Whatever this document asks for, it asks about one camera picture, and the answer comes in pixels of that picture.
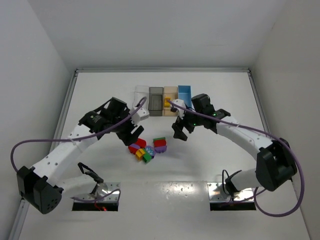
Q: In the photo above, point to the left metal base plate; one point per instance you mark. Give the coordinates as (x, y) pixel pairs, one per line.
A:
(105, 197)

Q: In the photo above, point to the clear transparent container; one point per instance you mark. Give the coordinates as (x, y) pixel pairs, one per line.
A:
(140, 92)

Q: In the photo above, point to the amber transparent container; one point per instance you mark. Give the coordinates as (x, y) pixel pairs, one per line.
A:
(170, 93)

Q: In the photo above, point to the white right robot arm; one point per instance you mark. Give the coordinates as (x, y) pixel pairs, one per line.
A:
(274, 163)

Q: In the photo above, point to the green square lego brick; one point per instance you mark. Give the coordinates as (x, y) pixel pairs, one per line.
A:
(147, 157)

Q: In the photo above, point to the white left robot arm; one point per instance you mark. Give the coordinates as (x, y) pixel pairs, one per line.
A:
(41, 184)

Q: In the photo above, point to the purple paw print lego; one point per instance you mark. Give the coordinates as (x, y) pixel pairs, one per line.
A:
(150, 150)

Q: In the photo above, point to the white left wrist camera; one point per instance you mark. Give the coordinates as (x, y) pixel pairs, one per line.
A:
(138, 114)

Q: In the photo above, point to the purple rounded lego plate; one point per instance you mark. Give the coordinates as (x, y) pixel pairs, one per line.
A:
(161, 149)

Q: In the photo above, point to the red purple lego stack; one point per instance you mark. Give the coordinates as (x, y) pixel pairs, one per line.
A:
(139, 144)

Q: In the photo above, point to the red rounded lego brick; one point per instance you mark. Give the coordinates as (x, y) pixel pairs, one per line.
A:
(159, 143)

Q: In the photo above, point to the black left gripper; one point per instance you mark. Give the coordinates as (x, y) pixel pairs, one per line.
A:
(128, 133)

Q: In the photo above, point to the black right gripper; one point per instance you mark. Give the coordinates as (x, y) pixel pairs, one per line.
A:
(183, 123)

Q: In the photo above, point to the yellow lego brick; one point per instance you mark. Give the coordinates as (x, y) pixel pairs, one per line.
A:
(139, 154)

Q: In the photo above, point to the blue container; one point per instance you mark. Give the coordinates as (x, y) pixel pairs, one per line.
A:
(185, 94)

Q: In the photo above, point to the aluminium frame rail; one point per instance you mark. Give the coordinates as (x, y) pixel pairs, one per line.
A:
(162, 69)

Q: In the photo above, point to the yellow striped curved lego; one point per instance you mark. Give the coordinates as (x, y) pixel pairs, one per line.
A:
(166, 103)

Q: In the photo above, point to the grey transparent container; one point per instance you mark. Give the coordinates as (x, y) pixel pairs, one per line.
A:
(155, 105)

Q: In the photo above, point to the green lego plate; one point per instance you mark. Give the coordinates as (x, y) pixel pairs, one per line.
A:
(159, 138)

